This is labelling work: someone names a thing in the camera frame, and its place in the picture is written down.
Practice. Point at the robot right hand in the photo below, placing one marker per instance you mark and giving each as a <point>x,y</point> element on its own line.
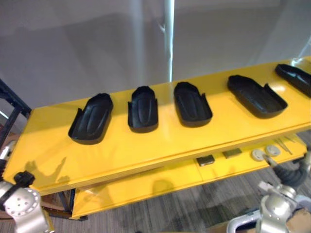
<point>290,177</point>

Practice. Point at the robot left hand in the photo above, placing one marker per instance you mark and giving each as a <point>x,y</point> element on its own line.
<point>7,149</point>

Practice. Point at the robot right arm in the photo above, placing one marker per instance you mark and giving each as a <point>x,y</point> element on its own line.
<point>277,208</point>

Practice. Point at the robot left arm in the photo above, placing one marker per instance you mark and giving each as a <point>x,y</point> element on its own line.
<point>22,208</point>

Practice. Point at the black shelf leg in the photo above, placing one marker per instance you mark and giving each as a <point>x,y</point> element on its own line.
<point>66,204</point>

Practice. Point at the yellow metal shelf board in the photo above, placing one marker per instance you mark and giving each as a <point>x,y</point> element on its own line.
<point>145,150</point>
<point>145,191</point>

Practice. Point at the round white disc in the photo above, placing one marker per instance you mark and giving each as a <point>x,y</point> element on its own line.
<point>272,150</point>
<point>258,154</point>

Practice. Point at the thin metal rods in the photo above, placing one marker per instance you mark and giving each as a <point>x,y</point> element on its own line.
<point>284,145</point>

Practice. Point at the brown cardboard box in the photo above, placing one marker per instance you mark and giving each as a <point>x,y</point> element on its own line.
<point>300,222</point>
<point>52,206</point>

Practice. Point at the white curved tube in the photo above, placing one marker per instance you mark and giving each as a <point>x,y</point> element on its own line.
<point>243,221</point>

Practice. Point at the black plastic housing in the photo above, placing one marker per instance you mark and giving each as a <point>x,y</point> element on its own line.
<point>192,106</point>
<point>255,97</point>
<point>91,121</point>
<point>296,77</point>
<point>143,111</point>

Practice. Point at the white vertical pole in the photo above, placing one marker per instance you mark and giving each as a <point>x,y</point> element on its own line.
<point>169,36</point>

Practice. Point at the black metal frame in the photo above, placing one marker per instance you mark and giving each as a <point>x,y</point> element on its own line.
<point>11,102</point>

